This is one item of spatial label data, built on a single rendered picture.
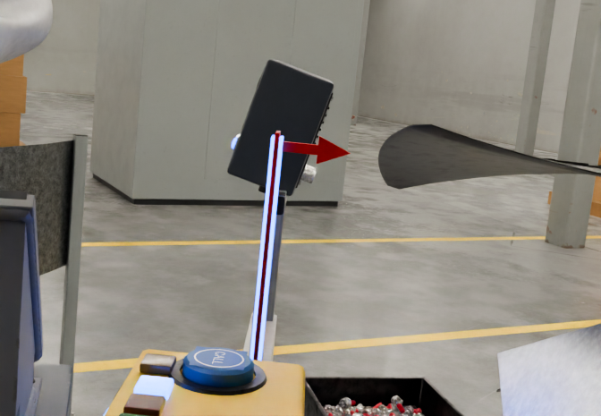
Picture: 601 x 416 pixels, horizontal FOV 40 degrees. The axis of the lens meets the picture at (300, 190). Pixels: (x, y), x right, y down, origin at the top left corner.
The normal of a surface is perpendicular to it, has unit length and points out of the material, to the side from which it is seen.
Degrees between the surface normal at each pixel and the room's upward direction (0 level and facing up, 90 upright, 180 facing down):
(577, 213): 90
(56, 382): 0
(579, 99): 90
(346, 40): 90
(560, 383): 55
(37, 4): 59
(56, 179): 90
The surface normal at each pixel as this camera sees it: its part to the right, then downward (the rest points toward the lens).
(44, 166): 0.96, 0.14
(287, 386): 0.10, -0.98
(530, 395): -0.61, -0.56
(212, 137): 0.47, 0.18
